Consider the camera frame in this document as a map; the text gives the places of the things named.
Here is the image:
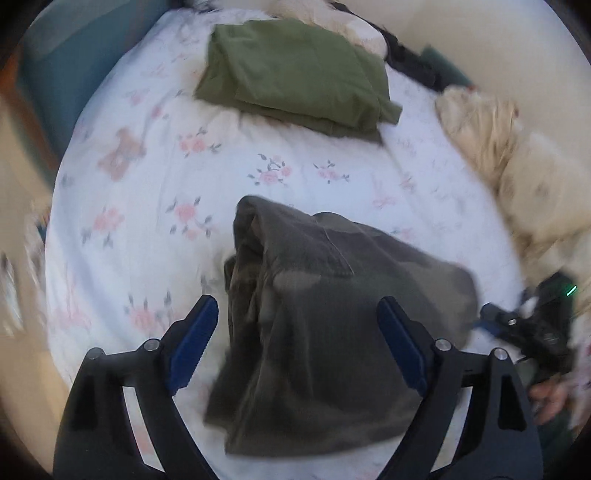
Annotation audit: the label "dark cloth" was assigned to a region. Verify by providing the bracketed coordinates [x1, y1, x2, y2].
[381, 30, 474, 92]

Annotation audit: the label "white floral bed sheet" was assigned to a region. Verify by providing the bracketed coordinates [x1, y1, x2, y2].
[44, 7, 527, 480]

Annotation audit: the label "camouflage pants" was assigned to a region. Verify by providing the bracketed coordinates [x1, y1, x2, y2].
[204, 195, 481, 457]

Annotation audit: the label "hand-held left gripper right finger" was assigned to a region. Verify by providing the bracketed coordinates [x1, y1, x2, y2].
[376, 296, 543, 480]

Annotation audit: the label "teal blanket with orange edge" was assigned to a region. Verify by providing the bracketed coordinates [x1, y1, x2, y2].
[18, 0, 171, 158]

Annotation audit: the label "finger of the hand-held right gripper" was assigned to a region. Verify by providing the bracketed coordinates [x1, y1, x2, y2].
[471, 302, 520, 342]

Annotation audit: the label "person's right hand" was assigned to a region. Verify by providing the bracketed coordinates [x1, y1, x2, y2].
[527, 375, 578, 426]

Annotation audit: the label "folded olive green garment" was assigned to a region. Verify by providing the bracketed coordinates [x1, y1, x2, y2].
[194, 21, 403, 144]

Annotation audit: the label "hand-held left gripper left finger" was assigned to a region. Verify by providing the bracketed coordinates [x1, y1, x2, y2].
[53, 295, 220, 480]

